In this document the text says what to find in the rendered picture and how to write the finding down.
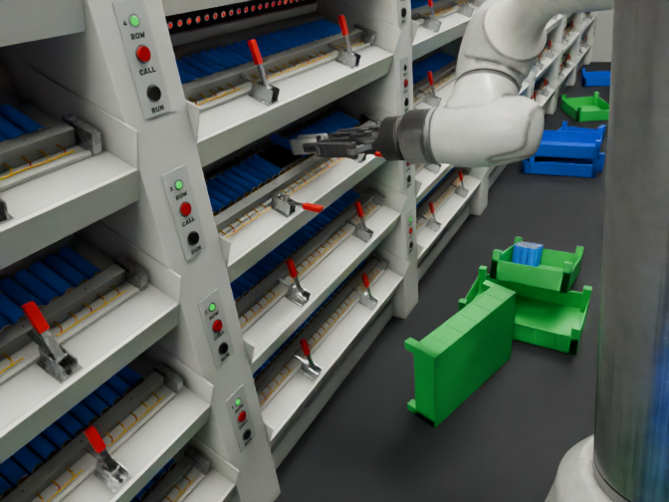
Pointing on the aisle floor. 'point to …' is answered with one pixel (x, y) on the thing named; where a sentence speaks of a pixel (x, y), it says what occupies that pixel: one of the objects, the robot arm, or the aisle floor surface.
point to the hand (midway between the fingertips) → (310, 143)
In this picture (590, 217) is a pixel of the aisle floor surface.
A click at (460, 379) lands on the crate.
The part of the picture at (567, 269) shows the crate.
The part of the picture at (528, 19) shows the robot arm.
